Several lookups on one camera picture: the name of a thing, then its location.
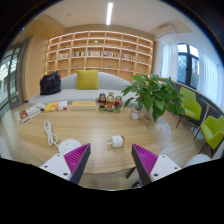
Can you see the plain yellow book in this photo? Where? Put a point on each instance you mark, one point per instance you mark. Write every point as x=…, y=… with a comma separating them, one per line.
x=83, y=105

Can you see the black backpack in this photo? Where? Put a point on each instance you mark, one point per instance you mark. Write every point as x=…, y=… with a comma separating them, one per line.
x=50, y=84

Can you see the red and white book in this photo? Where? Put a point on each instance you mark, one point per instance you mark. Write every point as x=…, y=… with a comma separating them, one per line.
x=29, y=113

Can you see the grey framed glass door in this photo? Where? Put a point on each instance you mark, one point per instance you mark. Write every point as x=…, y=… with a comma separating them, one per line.
x=13, y=80

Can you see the white wall air conditioner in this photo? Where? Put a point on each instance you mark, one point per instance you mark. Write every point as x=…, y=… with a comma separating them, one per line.
x=166, y=31

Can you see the dark framed window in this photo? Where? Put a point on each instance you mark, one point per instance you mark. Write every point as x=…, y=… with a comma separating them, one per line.
x=187, y=66

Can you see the wooden wall shelf unit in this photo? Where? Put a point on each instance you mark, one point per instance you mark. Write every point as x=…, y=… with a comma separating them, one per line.
x=100, y=50

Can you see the green potted plant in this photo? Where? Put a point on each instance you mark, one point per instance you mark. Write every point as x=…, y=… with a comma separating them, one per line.
x=153, y=95

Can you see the colourful three-figure ornament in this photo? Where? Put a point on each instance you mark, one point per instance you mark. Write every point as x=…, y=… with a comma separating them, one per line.
x=109, y=102

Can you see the small white jar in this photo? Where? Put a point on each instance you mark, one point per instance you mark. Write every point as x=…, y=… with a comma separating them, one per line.
x=135, y=114

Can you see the yellow square cushion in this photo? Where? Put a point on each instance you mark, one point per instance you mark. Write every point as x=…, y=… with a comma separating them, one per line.
x=88, y=79

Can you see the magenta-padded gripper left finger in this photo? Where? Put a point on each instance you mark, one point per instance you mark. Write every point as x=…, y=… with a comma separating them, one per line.
x=58, y=166

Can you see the white sheer curtain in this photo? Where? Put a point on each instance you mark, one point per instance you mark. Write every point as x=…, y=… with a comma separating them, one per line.
x=210, y=80
x=169, y=61

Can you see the white cube charger gold band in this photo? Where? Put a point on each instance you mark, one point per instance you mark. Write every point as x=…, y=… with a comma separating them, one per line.
x=117, y=141

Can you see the light grey curved sofa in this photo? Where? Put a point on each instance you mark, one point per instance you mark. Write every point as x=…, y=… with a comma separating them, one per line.
x=66, y=93

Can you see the round white power strip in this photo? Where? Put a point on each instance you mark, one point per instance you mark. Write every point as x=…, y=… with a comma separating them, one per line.
x=69, y=146

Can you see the long ceiling light strip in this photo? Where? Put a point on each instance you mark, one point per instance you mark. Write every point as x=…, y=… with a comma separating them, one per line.
x=109, y=13

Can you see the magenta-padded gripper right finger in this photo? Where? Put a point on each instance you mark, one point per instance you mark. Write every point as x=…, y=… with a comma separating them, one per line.
x=163, y=168

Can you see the white chair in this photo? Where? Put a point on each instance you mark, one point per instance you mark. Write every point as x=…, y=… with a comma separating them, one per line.
x=198, y=160

